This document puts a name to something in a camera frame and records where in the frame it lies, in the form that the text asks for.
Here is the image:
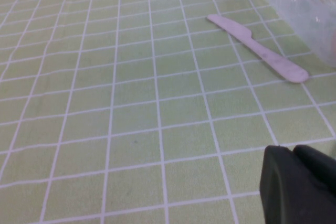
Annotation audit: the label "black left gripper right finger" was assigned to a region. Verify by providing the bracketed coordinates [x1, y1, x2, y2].
[292, 144, 336, 193]

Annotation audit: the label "clear plastic egg box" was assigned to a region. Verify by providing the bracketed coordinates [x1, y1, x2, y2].
[258, 0, 336, 68]

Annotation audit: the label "pink plastic knife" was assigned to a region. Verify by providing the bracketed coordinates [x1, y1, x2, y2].
[206, 14, 309, 84]

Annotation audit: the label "green checkered tablecloth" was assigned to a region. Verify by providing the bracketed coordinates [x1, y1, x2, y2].
[0, 0, 336, 224]

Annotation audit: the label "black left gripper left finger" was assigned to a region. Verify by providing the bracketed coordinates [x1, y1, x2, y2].
[259, 145, 336, 224]

